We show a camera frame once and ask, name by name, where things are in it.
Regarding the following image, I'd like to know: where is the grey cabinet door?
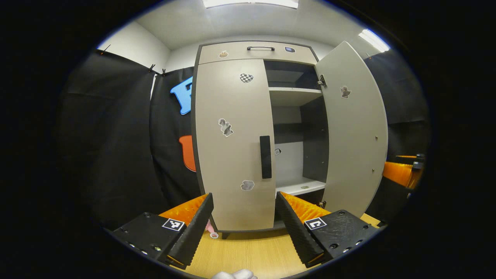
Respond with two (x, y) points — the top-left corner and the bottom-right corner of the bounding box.
(194, 58), (276, 233)
(314, 41), (389, 218)

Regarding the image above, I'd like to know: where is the grey double-door shoe cabinet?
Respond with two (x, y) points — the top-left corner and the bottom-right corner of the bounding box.
(191, 41), (389, 239)

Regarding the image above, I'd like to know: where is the long ceiling light panel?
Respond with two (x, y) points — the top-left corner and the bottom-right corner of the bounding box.
(202, 0), (300, 9)

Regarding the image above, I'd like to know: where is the black backdrop cloth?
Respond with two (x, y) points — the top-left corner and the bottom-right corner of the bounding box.
(58, 48), (202, 231)
(364, 48), (431, 223)

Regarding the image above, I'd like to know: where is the grey cabinet shelf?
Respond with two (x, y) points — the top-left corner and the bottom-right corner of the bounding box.
(269, 87), (323, 107)
(275, 177), (327, 197)

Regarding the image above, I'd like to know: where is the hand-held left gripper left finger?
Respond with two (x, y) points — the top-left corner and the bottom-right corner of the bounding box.
(112, 193), (214, 270)

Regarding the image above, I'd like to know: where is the small ceiling light panel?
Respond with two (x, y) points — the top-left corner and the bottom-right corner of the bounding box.
(357, 28), (391, 53)

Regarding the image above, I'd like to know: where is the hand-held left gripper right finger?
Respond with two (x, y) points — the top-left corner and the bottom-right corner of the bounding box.
(275, 191), (380, 269)

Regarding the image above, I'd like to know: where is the pink and green small item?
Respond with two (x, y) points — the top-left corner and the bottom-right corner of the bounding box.
(205, 220), (220, 239)

